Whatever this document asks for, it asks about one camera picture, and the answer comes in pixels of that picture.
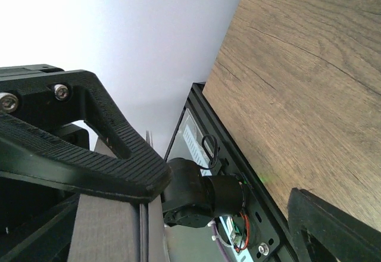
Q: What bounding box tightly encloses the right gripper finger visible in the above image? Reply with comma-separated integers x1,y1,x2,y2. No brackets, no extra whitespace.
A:
288,188,380,261

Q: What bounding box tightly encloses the light blue slotted cable duct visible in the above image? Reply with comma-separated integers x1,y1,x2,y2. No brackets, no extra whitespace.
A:
181,124,252,261

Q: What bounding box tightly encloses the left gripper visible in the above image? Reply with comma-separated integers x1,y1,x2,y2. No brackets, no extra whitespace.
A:
1,64,171,261

